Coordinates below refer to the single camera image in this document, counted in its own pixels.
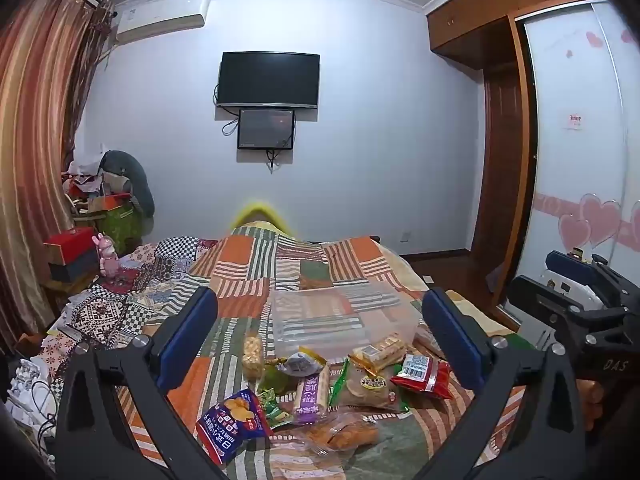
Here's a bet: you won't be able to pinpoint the white and gold snack packet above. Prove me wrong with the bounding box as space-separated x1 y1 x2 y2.
276 346 328 377

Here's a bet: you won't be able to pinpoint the long clear bread packet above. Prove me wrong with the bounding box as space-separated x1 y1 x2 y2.
411 324 446 361

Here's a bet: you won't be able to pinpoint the red snack packet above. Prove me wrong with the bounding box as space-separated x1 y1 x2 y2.
390 354 453 401

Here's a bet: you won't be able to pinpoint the green patterned box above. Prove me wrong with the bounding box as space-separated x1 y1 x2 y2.
87 205 145 257

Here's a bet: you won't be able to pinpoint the dark flat box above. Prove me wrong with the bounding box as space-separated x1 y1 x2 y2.
47 250 101 283

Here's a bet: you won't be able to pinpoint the orange striped patchwork blanket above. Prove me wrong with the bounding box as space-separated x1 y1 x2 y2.
115 220 521 480

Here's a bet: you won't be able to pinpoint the white air conditioner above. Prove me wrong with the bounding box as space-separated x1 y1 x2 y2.
114 0 207 43

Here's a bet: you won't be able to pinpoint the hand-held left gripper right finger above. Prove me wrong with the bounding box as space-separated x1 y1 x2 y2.
421 287 588 480

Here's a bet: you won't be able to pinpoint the brown wooden door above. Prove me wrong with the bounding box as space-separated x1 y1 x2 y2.
470 60 526 281

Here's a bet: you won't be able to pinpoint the red gift box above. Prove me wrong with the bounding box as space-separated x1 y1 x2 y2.
44 227 101 265

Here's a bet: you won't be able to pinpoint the small black wall monitor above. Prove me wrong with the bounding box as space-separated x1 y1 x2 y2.
237 108 296 151

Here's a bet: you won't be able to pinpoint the yellow chair back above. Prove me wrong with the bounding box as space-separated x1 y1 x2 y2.
231 202 297 235

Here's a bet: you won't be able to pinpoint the clear packet of orange pastries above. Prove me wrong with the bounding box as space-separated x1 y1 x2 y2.
292 410 381 456

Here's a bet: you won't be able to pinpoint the small green snack packet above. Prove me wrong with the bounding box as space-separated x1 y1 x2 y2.
257 389 293 428

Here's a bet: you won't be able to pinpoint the wooden overhead cabinets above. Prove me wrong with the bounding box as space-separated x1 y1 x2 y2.
422 0 616 68

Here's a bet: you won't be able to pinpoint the clear plastic storage container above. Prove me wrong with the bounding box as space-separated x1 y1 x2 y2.
270 282 426 358

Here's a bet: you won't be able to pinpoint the white sliding door pink hearts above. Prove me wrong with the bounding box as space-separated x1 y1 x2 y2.
515 0 640 321

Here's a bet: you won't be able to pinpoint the striped brown curtain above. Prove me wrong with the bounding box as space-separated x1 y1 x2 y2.
0 0 116 351

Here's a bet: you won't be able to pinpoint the black wall television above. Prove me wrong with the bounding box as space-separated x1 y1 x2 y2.
216 51 321 110

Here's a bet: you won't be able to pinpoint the blue chips packet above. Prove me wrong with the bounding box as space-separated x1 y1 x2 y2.
195 389 273 466

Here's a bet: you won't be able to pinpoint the pink plush toy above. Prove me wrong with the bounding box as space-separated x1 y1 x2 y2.
92 233 121 277

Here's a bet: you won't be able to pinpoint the checkered patterned quilt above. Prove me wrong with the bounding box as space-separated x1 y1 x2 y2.
40 235 218 361

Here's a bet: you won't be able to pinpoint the grey cushion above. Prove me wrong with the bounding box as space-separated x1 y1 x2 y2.
101 150 156 218

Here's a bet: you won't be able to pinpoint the purple label bread packet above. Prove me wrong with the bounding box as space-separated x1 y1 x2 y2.
292 365 332 423

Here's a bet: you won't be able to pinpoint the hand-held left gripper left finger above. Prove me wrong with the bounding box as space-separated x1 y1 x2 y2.
52 286 221 480

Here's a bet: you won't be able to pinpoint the pile of clothes and papers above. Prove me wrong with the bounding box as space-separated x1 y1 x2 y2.
61 159 133 216

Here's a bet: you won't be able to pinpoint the clear packet of yellow puffs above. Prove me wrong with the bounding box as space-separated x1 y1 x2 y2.
241 331 266 382

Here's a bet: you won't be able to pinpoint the green edged biscuit bag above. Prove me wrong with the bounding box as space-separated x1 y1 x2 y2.
327 357 411 413

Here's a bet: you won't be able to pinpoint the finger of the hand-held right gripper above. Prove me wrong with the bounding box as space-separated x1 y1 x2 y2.
545 250 626 291
507 274 581 351

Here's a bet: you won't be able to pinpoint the person's right hand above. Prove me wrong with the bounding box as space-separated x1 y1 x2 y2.
575 377 607 433

